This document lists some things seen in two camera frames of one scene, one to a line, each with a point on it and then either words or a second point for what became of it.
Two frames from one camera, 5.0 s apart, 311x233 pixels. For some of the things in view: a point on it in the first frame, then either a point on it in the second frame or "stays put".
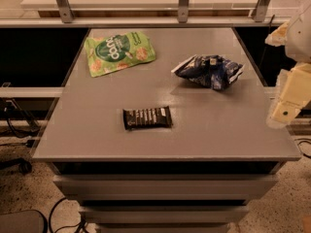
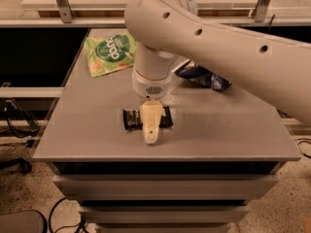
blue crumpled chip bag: x=214 y=72 stays put
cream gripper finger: x=296 y=94 to x=151 y=111
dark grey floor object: x=23 y=221 stays put
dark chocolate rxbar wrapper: x=147 y=117 stays put
